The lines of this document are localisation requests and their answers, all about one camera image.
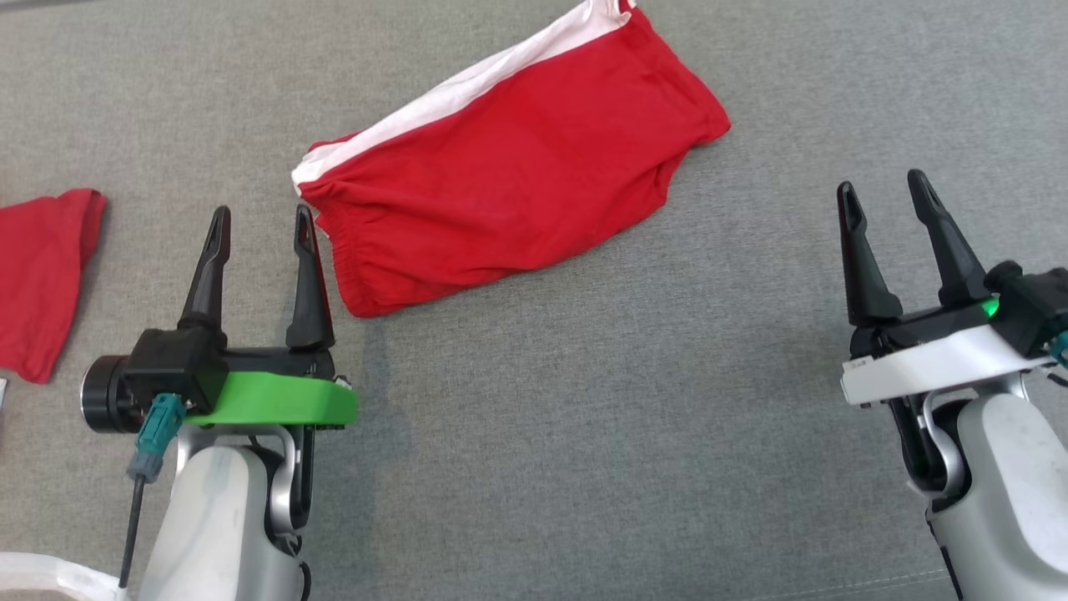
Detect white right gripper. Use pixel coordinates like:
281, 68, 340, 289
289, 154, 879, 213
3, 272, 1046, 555
837, 169, 1055, 408

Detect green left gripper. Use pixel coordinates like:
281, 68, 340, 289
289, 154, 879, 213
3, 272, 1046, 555
178, 205, 359, 431

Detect red jersey white sleeves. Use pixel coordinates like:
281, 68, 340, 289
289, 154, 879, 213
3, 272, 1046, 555
0, 188, 108, 386

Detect red shorts white stripe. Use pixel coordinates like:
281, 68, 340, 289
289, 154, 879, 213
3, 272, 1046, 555
291, 0, 733, 319

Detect teal left camera connector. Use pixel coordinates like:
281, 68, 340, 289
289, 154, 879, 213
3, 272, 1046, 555
126, 393, 187, 484

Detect black left camera cable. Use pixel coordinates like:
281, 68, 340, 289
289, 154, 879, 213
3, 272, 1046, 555
118, 480, 145, 590

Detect white cable wrap tape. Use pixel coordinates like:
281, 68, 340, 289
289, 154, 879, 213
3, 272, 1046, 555
0, 552, 128, 601

